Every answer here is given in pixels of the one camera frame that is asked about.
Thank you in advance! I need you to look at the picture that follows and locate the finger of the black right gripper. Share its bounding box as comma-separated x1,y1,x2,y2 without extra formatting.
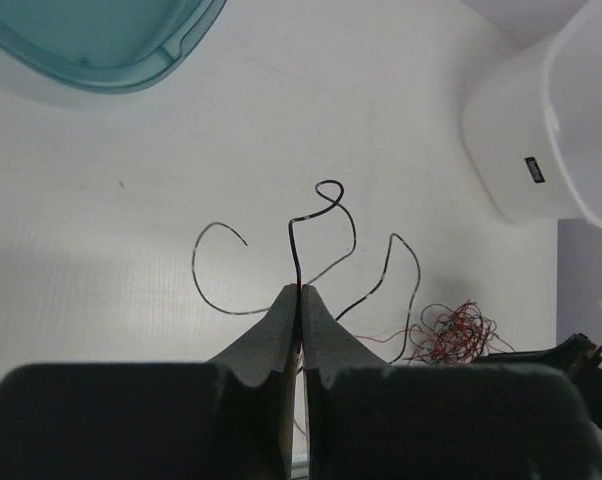
473,333,602,373

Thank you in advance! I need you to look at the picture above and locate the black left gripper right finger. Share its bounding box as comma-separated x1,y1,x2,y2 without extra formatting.
300,286,602,479

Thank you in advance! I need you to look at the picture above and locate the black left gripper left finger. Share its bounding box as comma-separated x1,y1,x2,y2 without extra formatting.
0,285,299,479

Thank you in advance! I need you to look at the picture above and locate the red and black wire tangle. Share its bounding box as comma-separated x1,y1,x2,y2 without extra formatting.
350,298,520,366

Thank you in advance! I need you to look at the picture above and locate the black single wire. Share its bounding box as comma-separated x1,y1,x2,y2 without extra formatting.
190,179,421,364

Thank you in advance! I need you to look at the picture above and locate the white plastic basket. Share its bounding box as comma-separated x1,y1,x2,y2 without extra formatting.
461,1,602,229

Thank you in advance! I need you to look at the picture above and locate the teal transparent plastic tray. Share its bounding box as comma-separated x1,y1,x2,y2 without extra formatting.
0,0,225,94

